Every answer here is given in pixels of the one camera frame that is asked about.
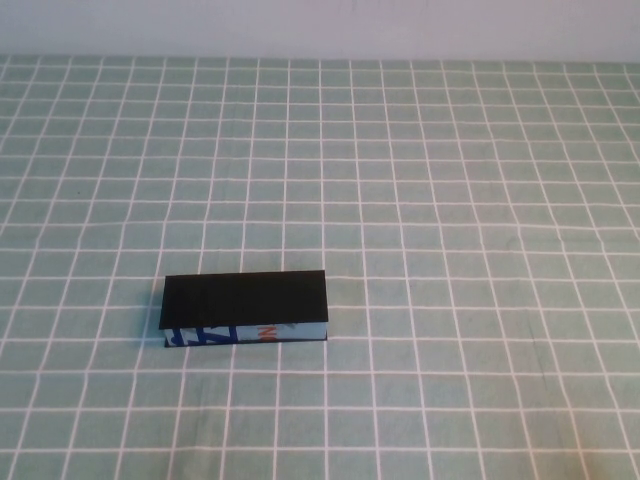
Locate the black glasses case printed front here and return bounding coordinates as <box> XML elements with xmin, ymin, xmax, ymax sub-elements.
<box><xmin>160</xmin><ymin>270</ymin><xmax>332</xmax><ymax>350</ymax></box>

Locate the green white grid tablecloth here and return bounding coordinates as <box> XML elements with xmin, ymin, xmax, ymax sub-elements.
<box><xmin>0</xmin><ymin>53</ymin><xmax>640</xmax><ymax>480</ymax></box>

